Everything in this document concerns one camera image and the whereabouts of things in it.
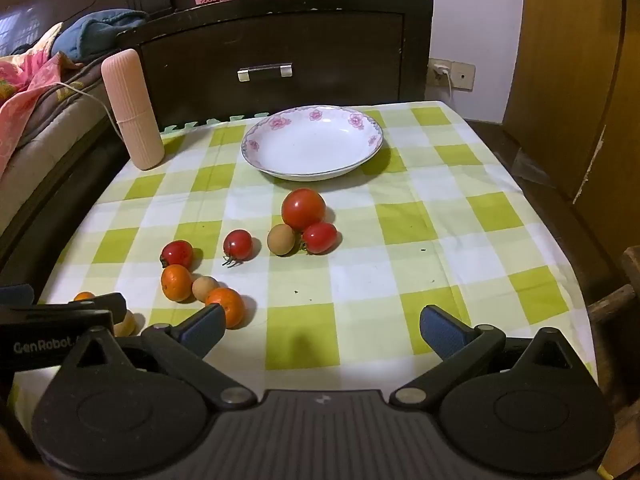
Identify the pale longan fruit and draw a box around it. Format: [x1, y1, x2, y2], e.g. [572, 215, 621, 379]
[114, 310, 137, 337]

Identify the tan longan fruit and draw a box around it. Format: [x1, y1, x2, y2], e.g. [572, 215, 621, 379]
[192, 275, 219, 302]

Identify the small orange tangerine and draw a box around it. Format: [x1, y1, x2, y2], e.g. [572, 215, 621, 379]
[160, 264, 192, 302]

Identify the stemmed red cherry tomato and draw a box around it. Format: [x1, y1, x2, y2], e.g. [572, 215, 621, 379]
[222, 229, 254, 266]

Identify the brown longan fruit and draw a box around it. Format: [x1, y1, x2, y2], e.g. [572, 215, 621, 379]
[267, 223, 296, 257]

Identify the small red cherry tomato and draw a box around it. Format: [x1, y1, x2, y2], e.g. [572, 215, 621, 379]
[302, 222, 337, 255]

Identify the large red tomato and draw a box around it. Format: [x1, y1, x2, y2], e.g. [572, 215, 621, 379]
[281, 188, 326, 232]

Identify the green white checkered tablecloth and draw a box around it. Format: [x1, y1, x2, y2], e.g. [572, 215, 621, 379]
[40, 102, 596, 392]

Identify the grey mattress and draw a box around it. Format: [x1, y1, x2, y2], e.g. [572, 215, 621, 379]
[1, 62, 108, 229]

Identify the green foam mat edge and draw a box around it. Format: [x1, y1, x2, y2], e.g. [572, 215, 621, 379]
[160, 112, 270, 136]

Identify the pink floral blanket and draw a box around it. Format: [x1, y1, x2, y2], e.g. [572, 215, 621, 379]
[0, 23, 81, 172]

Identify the pink ribbed cylindrical case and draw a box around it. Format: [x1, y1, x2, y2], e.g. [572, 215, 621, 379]
[101, 49, 165, 170]

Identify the white floral porcelain plate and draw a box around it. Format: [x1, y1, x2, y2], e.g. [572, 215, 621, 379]
[241, 105, 384, 182]

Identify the blue folded cloth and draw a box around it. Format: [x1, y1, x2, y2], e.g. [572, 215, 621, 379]
[51, 9, 149, 63]

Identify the dark wooden cabinet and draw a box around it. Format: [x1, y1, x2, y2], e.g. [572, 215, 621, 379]
[118, 0, 434, 128]

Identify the brown wooden wardrobe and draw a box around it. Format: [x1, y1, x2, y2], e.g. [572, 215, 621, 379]
[503, 0, 639, 261]

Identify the white thin cable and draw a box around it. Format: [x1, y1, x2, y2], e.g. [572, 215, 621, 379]
[54, 80, 124, 141]

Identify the beige wall socket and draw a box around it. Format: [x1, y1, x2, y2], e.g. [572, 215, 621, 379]
[426, 58, 476, 92]

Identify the white charger cable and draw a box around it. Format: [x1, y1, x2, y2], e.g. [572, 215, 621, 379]
[432, 63, 455, 106]

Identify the silver drawer handle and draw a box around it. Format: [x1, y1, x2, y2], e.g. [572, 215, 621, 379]
[236, 63, 293, 84]

